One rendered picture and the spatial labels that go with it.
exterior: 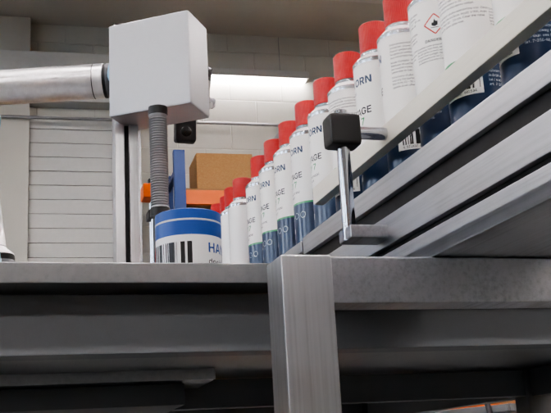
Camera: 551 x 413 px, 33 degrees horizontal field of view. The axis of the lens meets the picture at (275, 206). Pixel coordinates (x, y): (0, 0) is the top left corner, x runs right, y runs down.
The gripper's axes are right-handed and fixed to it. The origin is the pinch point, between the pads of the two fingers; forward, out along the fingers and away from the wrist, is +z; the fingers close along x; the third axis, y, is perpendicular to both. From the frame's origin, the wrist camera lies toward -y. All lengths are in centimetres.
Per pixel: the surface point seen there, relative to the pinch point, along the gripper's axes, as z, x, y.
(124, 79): 4.3, -16.2, 5.5
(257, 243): 58, -3, -11
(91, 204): -440, 22, -135
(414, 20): 105, -3, 25
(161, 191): 21.2, -10.5, -12.2
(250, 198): 54, -3, -5
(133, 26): 0.1, -14.5, 15.2
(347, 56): 84, -1, 19
